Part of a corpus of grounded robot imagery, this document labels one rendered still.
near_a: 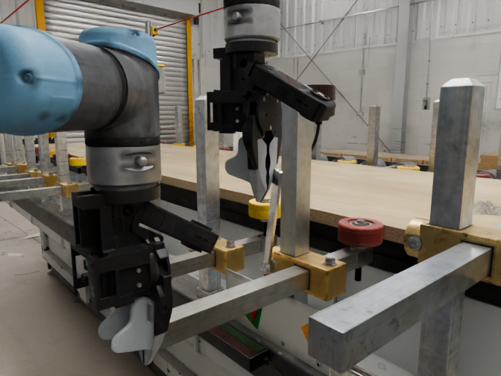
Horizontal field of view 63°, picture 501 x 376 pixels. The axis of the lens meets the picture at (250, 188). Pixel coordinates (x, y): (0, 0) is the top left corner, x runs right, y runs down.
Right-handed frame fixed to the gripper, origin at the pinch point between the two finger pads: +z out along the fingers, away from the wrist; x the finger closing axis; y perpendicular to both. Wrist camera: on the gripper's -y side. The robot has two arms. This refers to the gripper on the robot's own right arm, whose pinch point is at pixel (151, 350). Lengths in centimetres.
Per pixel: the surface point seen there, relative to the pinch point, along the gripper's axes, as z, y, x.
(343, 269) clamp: -3.8, -30.3, 4.9
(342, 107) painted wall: -47, -713, -502
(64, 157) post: -11, -29, -127
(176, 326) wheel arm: -2.8, -2.6, 1.5
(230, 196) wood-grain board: -6, -46, -43
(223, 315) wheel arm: -1.7, -9.5, 1.5
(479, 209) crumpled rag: -9, -68, 10
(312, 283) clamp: -1.8, -26.3, 2.1
